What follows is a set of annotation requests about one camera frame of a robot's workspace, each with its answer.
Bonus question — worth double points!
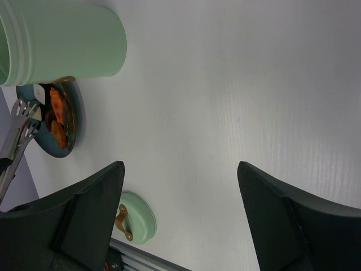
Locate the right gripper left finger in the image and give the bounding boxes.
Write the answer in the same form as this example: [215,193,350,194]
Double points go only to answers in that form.
[1,161,125,270]

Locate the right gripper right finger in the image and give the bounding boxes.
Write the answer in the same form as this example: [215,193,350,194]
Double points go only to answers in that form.
[237,161,360,270]

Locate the metal tongs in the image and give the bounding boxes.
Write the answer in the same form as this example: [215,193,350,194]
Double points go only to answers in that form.
[1,99,41,200]

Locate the toy orange carrot piece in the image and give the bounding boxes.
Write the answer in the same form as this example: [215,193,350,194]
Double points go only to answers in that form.
[50,88,64,125]

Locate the green cylindrical lunch container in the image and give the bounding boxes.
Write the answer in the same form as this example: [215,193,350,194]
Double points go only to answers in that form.
[1,1,127,86]

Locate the green round lid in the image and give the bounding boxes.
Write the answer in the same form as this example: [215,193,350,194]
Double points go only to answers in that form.
[112,191,157,244]

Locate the dark teal plate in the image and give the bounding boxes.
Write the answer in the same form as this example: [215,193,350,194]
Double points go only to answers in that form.
[16,82,82,158]

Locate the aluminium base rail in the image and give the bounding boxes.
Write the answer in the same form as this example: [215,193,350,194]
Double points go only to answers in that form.
[109,238,188,270]

